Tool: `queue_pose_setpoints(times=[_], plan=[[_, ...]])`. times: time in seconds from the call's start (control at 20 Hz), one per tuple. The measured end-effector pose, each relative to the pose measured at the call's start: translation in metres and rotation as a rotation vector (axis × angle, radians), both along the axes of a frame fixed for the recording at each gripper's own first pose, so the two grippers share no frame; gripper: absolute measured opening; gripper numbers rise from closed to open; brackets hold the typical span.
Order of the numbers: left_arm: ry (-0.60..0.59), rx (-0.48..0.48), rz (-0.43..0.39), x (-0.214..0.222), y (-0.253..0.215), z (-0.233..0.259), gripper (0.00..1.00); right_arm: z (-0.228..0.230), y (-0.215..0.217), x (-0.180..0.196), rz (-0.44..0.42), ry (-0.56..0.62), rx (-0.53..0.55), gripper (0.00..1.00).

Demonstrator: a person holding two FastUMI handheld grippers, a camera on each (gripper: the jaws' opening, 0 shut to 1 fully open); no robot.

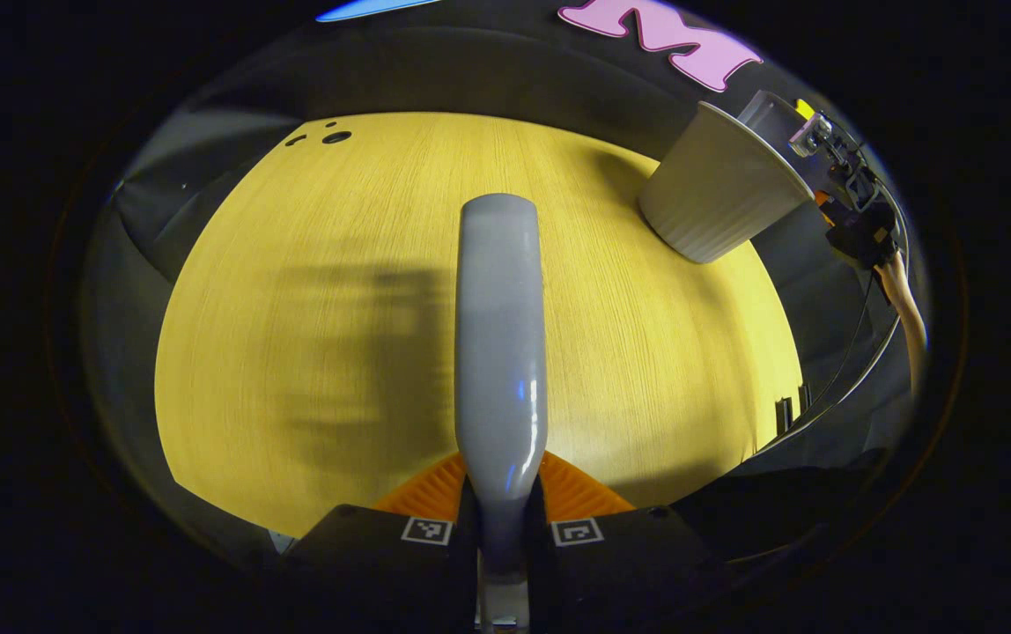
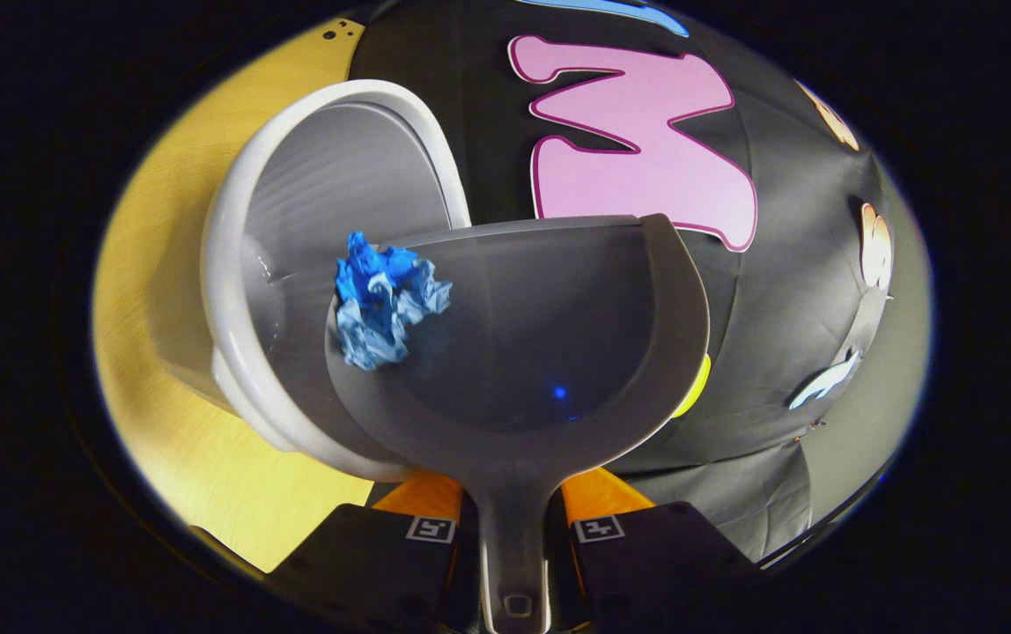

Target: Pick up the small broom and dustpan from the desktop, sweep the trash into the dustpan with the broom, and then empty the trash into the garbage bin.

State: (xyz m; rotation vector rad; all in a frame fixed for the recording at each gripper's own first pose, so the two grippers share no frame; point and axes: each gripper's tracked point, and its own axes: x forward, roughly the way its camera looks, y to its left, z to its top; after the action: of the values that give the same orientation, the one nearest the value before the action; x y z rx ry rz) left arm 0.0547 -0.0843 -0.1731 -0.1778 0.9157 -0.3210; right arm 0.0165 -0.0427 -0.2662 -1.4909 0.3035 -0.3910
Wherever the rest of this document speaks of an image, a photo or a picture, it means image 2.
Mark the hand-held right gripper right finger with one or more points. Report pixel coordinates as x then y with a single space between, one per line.
646 563

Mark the light blue paper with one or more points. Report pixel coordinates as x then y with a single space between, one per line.
382 308

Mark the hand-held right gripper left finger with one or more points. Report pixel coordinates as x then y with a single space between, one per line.
382 563

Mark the black backdrop cloth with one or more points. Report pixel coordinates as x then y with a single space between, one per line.
787 291

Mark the white ribbed garbage bin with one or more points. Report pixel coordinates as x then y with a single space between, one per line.
338 167

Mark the grey plastic dustpan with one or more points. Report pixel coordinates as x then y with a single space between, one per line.
541 352

